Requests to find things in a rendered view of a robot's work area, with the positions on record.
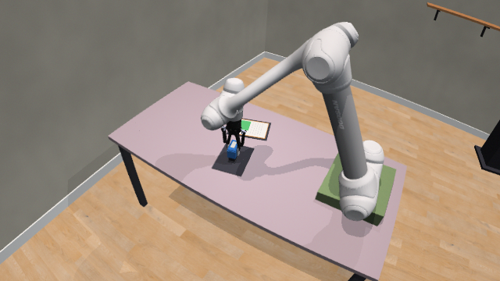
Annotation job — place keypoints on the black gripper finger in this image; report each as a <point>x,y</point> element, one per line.
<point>240,143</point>
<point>225,139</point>

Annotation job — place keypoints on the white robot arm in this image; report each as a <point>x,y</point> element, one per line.
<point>325,60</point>

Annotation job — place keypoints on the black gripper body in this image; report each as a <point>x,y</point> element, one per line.
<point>234,126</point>

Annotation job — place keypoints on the blue self-inking stamp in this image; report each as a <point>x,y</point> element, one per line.
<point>232,152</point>

